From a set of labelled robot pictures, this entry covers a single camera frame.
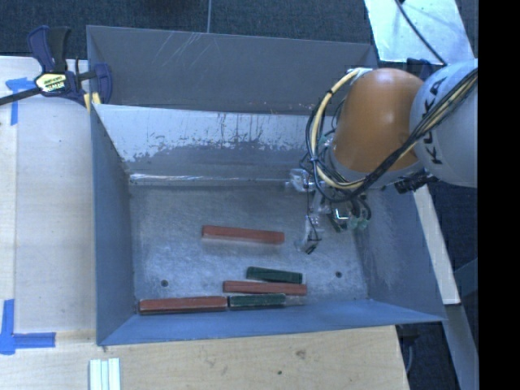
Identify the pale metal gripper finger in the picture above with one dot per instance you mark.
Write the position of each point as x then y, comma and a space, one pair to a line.
300, 179
312, 222

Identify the dark green flat block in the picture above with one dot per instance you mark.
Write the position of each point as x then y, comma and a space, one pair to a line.
257, 300
274, 275

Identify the red-brown flat block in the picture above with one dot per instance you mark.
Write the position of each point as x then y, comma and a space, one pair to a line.
243, 234
264, 287
183, 304

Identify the grey metal bin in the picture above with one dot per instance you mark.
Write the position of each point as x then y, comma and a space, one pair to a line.
227, 226

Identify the pale wood board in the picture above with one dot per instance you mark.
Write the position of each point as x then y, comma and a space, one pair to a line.
55, 217

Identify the black cylinder on white bracket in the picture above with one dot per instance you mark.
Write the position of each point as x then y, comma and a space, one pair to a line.
411, 183

